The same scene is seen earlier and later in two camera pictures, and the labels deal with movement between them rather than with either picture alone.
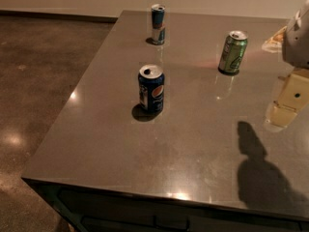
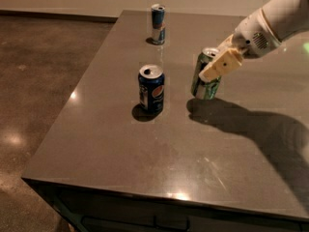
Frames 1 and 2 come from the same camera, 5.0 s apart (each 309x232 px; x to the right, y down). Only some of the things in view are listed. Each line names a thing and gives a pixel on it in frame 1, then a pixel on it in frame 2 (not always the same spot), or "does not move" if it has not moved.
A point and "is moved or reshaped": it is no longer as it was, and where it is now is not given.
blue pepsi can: [152, 88] does not move
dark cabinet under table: [90, 209] does not move
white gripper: [296, 45] → [252, 37]
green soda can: [232, 52] is moved or reshaped
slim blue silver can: [158, 23] does not move
